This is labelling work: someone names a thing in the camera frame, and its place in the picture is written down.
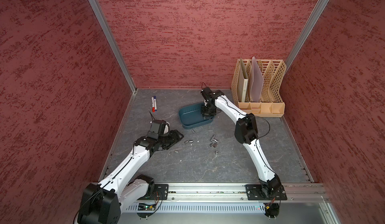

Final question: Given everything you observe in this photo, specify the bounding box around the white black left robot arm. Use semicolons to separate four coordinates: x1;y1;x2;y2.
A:
73;130;184;224

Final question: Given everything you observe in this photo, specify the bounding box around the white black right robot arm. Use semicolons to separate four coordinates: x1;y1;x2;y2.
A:
201;91;282;200

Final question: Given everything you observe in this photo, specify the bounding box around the teal plastic storage box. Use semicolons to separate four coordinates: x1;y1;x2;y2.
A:
178;102;213;129

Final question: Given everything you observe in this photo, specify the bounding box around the blue cap whiteboard marker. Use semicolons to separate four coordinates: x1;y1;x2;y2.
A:
152;96;157;112

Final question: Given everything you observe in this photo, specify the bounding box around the beige folder in organizer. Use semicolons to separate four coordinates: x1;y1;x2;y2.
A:
237;59;248;102

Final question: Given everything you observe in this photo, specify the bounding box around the beige plastic file organizer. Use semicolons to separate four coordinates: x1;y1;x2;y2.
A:
231;57;286;118

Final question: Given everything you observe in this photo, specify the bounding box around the grey translucent folder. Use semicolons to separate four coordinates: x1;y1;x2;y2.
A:
248;57;264;102

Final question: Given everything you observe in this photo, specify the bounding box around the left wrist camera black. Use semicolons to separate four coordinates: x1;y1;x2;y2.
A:
147;120;169;140

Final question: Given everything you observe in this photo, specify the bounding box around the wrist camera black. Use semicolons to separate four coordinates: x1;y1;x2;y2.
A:
147;120;169;140
201;87;224;103

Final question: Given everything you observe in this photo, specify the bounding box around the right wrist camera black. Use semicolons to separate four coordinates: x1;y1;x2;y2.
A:
201;87;224;103

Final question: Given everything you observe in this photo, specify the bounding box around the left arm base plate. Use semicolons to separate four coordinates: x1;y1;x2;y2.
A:
138;183;169;201

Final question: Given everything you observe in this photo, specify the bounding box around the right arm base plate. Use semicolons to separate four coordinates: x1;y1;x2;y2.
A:
245;184;288;202

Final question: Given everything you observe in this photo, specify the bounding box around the left aluminium corner post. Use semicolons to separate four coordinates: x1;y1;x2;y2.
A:
88;0;137;94

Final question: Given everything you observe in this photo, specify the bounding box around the aluminium corner post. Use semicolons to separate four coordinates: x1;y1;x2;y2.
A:
285;0;330;73
88;0;137;94

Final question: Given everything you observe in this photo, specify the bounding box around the right aluminium corner post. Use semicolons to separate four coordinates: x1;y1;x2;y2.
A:
285;0;330;73

